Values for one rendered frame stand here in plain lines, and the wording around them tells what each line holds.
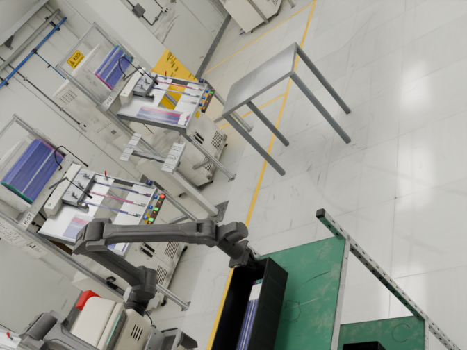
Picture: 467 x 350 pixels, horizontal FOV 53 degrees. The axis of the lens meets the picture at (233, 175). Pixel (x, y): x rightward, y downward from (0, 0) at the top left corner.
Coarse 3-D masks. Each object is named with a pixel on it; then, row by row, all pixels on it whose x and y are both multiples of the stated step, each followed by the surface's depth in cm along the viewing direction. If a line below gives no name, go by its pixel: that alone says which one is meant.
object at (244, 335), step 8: (256, 280) 173; (256, 288) 169; (256, 296) 167; (248, 304) 167; (248, 312) 164; (248, 320) 161; (248, 328) 159; (240, 336) 159; (248, 336) 156; (240, 344) 156
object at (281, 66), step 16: (288, 48) 377; (272, 64) 378; (288, 64) 355; (240, 80) 406; (256, 80) 379; (272, 80) 356; (320, 80) 392; (240, 96) 381; (256, 96) 364; (336, 96) 400; (224, 112) 381; (256, 112) 426; (320, 112) 365; (240, 128) 389; (272, 128) 435; (336, 128) 373; (256, 144) 398; (288, 144) 444; (272, 160) 408
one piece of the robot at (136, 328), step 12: (132, 312) 187; (144, 312) 193; (132, 324) 185; (144, 324) 190; (120, 336) 180; (132, 336) 184; (144, 336) 189; (120, 348) 178; (132, 348) 182; (144, 348) 187
